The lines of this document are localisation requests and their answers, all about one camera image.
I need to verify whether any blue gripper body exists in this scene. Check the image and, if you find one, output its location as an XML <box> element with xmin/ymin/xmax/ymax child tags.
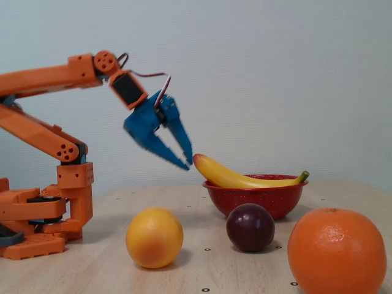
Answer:
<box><xmin>122</xmin><ymin>90</ymin><xmax>168</xmax><ymax>151</ymax></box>

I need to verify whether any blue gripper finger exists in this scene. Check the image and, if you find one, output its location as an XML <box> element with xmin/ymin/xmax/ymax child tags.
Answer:
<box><xmin>159</xmin><ymin>94</ymin><xmax>194</xmax><ymax>167</ymax></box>
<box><xmin>143</xmin><ymin>134</ymin><xmax>191</xmax><ymax>172</ymax></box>

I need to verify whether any yellow banana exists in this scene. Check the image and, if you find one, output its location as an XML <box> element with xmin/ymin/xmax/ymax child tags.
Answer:
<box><xmin>192</xmin><ymin>153</ymin><xmax>310</xmax><ymax>189</ymax></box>

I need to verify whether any orange robot base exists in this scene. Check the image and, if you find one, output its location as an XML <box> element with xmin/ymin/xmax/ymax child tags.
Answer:
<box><xmin>0</xmin><ymin>177</ymin><xmax>67</xmax><ymax>261</ymax></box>

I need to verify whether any red speckled bowl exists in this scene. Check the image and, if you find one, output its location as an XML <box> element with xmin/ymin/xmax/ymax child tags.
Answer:
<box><xmin>202</xmin><ymin>174</ymin><xmax>309</xmax><ymax>221</ymax></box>

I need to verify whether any yellow orange peach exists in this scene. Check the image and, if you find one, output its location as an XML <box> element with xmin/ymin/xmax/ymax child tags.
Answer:
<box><xmin>126</xmin><ymin>207</ymin><xmax>184</xmax><ymax>270</ymax></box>

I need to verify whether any dark purple plum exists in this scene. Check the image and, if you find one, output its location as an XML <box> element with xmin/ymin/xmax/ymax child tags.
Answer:
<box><xmin>225</xmin><ymin>203</ymin><xmax>276</xmax><ymax>253</ymax></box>

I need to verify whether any dark grey table clamp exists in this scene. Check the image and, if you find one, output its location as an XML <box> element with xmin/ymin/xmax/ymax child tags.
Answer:
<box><xmin>0</xmin><ymin>223</ymin><xmax>25</xmax><ymax>247</ymax></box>

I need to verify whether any large orange fruit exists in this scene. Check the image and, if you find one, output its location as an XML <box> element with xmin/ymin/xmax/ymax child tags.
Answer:
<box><xmin>287</xmin><ymin>207</ymin><xmax>388</xmax><ymax>294</ymax></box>

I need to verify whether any white red black servo cable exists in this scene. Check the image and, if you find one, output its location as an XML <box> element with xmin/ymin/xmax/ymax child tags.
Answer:
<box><xmin>116</xmin><ymin>52</ymin><xmax>172</xmax><ymax>108</ymax></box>

